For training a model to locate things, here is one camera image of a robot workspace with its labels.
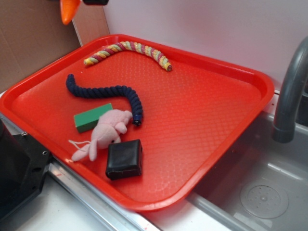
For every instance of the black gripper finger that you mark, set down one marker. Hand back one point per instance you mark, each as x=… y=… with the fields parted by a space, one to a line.
x=96 y=2

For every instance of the orange toy carrot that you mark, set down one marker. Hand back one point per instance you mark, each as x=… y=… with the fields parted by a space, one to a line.
x=68 y=9

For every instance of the pink plush bunny toy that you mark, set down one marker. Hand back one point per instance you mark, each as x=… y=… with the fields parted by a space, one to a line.
x=110 y=126

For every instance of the brown cardboard panel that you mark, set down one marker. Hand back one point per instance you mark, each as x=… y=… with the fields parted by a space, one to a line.
x=32 y=35

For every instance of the green wooden block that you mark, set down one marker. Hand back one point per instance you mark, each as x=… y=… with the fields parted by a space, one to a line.
x=88 y=120

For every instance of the red plastic tray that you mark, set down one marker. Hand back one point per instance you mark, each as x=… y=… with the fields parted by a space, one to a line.
x=194 y=109

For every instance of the black square block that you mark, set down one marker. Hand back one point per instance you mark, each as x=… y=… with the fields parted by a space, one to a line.
x=124 y=160

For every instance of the grey toy faucet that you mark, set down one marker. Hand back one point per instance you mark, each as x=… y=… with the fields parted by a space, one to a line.
x=292 y=106

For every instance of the grey toy sink basin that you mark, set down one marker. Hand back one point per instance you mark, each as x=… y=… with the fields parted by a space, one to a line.
x=258 y=184

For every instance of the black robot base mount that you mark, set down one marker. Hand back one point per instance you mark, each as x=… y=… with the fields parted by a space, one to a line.
x=24 y=163

